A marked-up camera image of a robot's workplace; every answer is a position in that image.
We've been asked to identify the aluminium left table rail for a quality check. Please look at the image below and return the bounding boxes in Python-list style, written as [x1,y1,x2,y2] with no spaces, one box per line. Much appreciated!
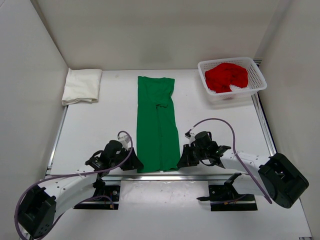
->
[45,106,68,176]

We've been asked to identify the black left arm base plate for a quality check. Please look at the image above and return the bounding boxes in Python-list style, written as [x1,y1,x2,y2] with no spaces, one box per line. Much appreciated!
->
[73,180,121,210]

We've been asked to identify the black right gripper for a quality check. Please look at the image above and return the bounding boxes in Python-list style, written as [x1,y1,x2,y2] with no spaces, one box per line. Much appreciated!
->
[177,144,209,169]

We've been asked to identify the white plastic basket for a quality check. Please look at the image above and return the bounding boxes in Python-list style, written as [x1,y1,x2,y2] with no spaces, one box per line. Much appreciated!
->
[197,57,267,102]

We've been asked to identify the aluminium right table rail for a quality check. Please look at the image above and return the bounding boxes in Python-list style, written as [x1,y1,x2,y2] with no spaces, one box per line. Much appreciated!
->
[251,93,277,155]

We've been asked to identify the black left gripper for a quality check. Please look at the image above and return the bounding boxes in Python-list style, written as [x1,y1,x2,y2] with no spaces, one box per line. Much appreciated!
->
[109,147,143,171]

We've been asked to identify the red t shirt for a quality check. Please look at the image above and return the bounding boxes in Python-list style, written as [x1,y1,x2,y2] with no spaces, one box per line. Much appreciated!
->
[204,63,249,94]

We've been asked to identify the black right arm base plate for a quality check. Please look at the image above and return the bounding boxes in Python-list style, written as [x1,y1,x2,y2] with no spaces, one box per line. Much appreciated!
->
[196,172,258,212]

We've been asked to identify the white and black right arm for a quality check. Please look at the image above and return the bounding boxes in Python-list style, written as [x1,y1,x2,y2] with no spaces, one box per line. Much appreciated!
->
[177,131,310,209]

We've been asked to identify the green t shirt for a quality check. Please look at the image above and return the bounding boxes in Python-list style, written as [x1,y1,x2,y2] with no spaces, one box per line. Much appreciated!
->
[136,76,181,173]

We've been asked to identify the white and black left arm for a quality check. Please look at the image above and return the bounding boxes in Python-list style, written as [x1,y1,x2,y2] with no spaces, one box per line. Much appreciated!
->
[15,140,144,239]

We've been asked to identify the white front cover board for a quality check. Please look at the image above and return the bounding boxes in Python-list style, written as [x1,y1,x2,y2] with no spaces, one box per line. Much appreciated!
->
[47,181,312,240]

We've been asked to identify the white t shirt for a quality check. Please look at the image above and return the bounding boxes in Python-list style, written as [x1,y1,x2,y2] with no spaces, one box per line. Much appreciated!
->
[61,68,103,106]

